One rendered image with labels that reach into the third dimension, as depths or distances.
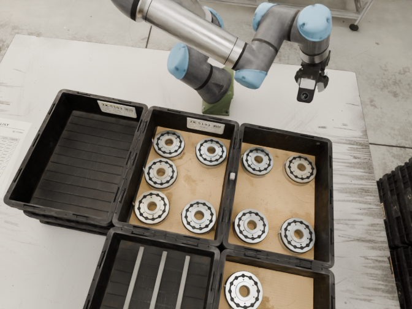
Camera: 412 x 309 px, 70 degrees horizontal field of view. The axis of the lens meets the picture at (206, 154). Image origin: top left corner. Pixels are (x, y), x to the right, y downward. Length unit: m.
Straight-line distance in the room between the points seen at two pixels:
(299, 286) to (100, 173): 0.69
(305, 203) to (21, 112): 1.13
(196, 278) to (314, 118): 0.82
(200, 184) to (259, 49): 0.45
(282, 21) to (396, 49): 2.34
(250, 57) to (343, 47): 2.12
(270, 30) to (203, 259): 0.64
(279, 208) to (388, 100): 1.84
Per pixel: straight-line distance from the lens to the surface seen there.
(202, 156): 0.97
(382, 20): 3.32
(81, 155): 1.06
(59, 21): 2.87
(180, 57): 1.08
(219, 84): 1.16
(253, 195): 0.97
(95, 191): 0.99
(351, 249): 1.19
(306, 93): 0.92
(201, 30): 0.77
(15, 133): 1.35
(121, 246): 0.93
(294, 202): 1.00
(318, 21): 0.78
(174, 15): 0.78
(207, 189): 0.95
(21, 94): 1.46
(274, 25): 0.81
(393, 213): 1.86
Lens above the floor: 1.73
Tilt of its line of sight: 63 degrees down
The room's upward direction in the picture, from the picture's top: 8 degrees clockwise
